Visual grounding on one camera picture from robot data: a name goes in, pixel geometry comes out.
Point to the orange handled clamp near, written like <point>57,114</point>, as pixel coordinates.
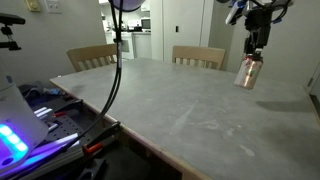
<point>96,144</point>

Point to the white kitchen stove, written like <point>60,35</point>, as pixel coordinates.
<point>127,45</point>

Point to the white door right side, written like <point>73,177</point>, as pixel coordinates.
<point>292,53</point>

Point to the orange handled clamp far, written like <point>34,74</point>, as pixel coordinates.
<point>60,107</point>

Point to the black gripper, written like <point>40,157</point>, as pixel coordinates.
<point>259,16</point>

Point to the yellow wall thermostat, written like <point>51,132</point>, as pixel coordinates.
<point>33,5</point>

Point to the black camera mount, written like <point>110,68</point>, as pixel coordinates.
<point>8,20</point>

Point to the orange handled clamp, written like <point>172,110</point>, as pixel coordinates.
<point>96,144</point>
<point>60,107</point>

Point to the white robot base blue light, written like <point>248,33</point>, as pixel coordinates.
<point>20,129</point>

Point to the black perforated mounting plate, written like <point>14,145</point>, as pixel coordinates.
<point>64,126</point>

